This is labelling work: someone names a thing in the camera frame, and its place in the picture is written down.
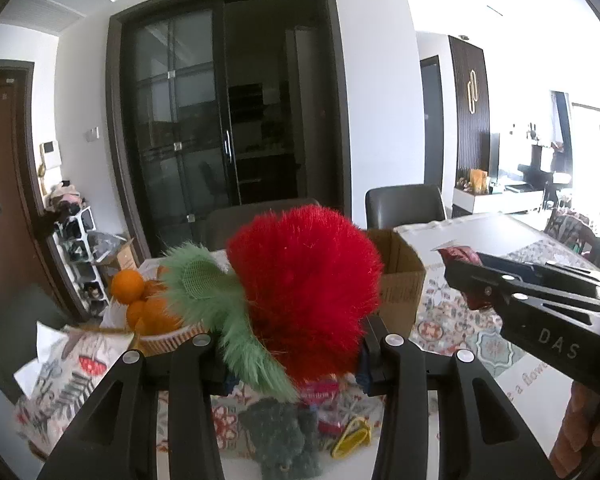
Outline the red candy bar wrapper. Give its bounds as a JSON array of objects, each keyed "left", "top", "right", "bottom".
[{"left": 436, "top": 246, "right": 498, "bottom": 311}]

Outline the yellow hair band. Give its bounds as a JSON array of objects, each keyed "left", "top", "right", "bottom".
[{"left": 330, "top": 416, "right": 373, "bottom": 460}]

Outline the red hawthorn snack packet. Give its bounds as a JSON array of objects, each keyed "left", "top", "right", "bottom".
[{"left": 300, "top": 375, "right": 363, "bottom": 437}]

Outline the dark green knitted plush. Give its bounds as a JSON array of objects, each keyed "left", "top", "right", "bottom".
[{"left": 239, "top": 398, "right": 322, "bottom": 480}]

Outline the red fluffy strawberry plush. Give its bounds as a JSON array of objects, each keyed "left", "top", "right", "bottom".
[{"left": 158, "top": 204, "right": 386, "bottom": 403}]

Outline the person right hand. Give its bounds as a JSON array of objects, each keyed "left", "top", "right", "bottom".
[{"left": 550, "top": 382, "right": 600, "bottom": 479}]

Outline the patterned table runner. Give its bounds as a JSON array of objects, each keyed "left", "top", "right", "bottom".
[{"left": 211, "top": 238, "right": 597, "bottom": 458}]

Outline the patterned side chair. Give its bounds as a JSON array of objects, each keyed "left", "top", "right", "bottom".
[{"left": 544, "top": 208, "right": 600, "bottom": 269}]

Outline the brown cardboard box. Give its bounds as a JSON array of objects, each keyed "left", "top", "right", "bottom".
[{"left": 365, "top": 229, "right": 426, "bottom": 339}]

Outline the white fruit basket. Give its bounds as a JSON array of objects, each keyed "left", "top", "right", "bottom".
[{"left": 99, "top": 263, "right": 209, "bottom": 357}]

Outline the orange front middle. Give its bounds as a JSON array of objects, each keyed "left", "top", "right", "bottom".
[{"left": 135, "top": 297, "right": 182, "bottom": 336}]

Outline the orange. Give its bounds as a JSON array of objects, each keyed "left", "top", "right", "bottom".
[
  {"left": 125, "top": 299, "right": 146, "bottom": 330},
  {"left": 135, "top": 297, "right": 182, "bottom": 336},
  {"left": 110, "top": 269, "right": 145, "bottom": 304}
]

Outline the orange back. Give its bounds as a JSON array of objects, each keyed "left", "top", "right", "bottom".
[{"left": 125, "top": 299, "right": 146, "bottom": 330}]

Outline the dark chair right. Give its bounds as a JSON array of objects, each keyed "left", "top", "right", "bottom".
[{"left": 365, "top": 184, "right": 446, "bottom": 229}]

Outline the dark chair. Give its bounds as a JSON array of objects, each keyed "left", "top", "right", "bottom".
[
  {"left": 365, "top": 184, "right": 446, "bottom": 229},
  {"left": 202, "top": 198, "right": 318, "bottom": 252}
]

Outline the orange left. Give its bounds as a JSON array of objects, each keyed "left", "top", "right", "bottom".
[{"left": 110, "top": 269, "right": 145, "bottom": 304}]

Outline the white shoe rack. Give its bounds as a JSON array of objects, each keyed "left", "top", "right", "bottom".
[{"left": 53, "top": 202, "right": 109, "bottom": 320}]

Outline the brown entrance door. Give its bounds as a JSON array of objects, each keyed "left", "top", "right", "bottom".
[{"left": 0, "top": 60, "right": 86, "bottom": 322}]

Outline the dark chair left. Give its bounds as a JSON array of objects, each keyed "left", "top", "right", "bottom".
[{"left": 202, "top": 198, "right": 318, "bottom": 252}]

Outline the white intercom panel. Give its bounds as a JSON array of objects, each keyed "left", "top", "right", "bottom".
[{"left": 40, "top": 140, "right": 62, "bottom": 169}]

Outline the black glass sliding door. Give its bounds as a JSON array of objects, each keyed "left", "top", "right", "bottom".
[{"left": 106, "top": 0, "right": 351, "bottom": 258}]

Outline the dark wood wall panel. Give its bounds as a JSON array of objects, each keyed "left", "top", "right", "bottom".
[{"left": 449, "top": 36, "right": 490, "bottom": 181}]

